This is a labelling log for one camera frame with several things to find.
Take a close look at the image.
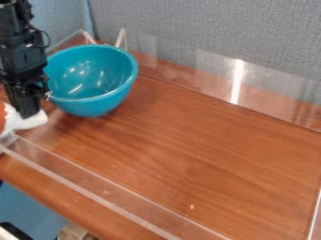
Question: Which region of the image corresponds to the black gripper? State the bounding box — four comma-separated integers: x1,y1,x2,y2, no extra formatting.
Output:
0,29,51,119

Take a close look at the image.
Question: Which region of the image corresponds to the brown white toy mushroom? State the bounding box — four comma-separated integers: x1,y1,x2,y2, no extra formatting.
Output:
0,100,48,138

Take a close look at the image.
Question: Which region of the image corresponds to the blue plastic bowl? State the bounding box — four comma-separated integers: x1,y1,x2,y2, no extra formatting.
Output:
44,44,138,117

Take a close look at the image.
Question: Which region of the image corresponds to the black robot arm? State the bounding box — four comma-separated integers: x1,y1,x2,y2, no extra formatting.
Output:
0,0,51,119

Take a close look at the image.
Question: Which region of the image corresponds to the clear acrylic front barrier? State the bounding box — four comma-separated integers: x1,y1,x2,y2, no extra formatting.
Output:
0,126,232,240

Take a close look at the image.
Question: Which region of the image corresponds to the clear acrylic barrier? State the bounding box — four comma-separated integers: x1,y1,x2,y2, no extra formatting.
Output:
0,126,232,240
131,51,321,132

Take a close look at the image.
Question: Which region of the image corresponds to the clear acrylic back barrier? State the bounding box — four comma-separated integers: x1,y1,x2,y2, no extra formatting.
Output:
131,51,321,132

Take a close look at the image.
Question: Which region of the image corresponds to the black cable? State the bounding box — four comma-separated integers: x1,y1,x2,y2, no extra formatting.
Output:
27,24,52,50

